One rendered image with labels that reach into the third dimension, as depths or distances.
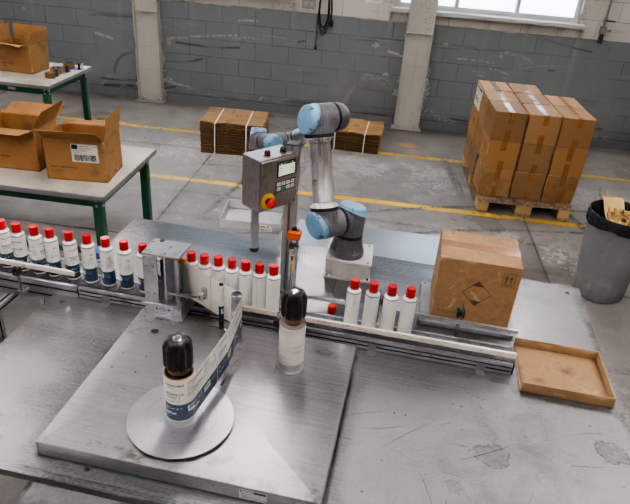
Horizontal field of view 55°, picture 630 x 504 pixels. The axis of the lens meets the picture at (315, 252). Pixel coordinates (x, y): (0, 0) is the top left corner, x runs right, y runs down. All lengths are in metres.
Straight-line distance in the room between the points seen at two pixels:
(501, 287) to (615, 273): 2.18
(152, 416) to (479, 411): 1.02
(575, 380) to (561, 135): 3.39
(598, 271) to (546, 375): 2.23
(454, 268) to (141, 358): 1.16
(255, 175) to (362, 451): 0.94
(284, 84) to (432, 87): 1.78
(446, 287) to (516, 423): 0.57
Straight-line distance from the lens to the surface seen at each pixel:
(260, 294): 2.21
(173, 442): 1.79
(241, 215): 2.82
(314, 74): 7.53
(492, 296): 2.37
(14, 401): 2.11
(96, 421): 1.90
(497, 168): 5.44
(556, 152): 5.49
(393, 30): 7.37
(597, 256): 4.43
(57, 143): 3.65
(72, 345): 2.27
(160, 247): 2.16
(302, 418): 1.86
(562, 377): 2.33
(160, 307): 2.23
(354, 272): 2.57
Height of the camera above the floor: 2.19
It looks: 29 degrees down
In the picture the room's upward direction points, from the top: 5 degrees clockwise
